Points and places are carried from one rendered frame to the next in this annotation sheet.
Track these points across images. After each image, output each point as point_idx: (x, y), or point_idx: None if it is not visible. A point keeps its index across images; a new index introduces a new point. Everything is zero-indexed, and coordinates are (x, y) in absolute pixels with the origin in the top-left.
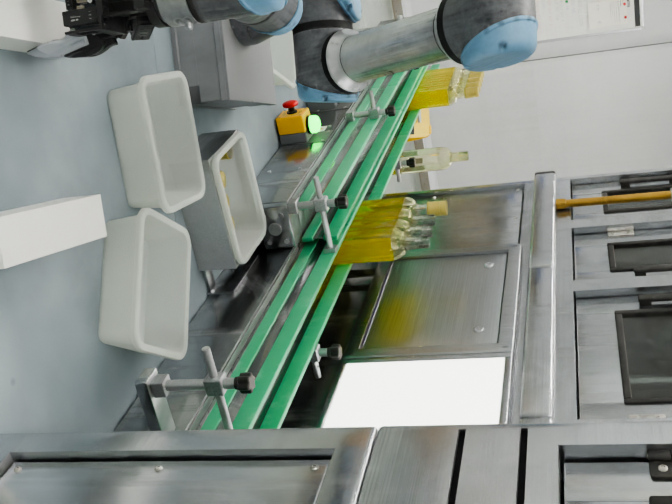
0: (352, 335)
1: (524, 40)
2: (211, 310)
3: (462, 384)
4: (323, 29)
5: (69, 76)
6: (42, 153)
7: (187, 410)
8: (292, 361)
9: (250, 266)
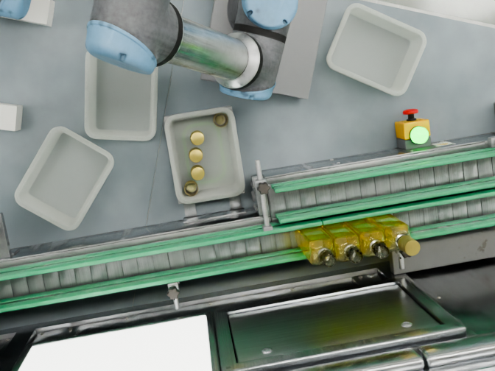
0: (248, 305)
1: (93, 43)
2: (159, 225)
3: (166, 364)
4: (234, 31)
5: (57, 38)
6: (11, 76)
7: (29, 254)
8: (145, 280)
9: (225, 215)
